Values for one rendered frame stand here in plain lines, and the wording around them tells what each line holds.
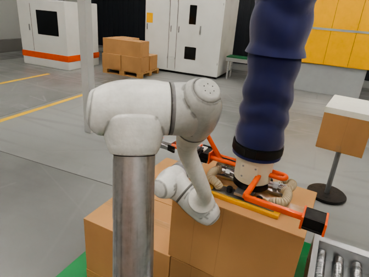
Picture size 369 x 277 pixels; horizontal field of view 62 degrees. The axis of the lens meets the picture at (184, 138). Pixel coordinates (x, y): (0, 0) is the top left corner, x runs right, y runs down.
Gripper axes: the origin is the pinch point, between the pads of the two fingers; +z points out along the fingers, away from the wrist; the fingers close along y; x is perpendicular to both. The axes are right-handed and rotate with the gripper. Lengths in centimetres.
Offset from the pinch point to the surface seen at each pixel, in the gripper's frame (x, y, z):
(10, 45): -943, 87, 560
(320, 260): 66, 53, 21
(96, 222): -54, 54, -18
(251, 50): 20, -53, -10
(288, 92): 35, -39, -6
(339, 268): 76, 53, 20
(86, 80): -247, 31, 179
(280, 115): 34.6, -29.4, -7.1
